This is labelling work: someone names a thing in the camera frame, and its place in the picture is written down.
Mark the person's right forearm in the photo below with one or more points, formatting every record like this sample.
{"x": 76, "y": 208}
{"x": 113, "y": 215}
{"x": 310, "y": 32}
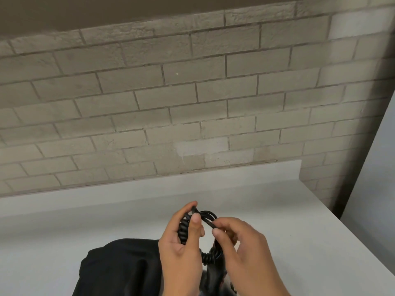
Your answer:
{"x": 262, "y": 291}

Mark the person's right hand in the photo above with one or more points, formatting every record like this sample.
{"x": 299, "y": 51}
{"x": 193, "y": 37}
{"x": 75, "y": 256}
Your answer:
{"x": 250, "y": 255}

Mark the person's right thumb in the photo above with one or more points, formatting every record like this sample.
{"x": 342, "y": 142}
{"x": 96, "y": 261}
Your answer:
{"x": 220, "y": 236}

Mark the black fabric bag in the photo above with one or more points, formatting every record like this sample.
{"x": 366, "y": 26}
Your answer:
{"x": 123, "y": 268}

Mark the person's left forearm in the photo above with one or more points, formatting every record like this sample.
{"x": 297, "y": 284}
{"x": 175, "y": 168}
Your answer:
{"x": 182, "y": 292}

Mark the white cabinet side panel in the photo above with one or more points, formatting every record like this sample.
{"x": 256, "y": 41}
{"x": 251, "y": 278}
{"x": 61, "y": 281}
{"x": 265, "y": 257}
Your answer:
{"x": 373, "y": 194}

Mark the person's left thumb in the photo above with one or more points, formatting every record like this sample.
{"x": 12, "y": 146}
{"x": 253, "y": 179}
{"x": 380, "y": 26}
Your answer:
{"x": 195, "y": 228}

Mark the black appliance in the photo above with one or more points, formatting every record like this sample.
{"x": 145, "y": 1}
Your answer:
{"x": 216, "y": 280}

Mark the person's left hand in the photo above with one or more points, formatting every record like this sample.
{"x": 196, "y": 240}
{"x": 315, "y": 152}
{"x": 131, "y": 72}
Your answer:
{"x": 179, "y": 258}

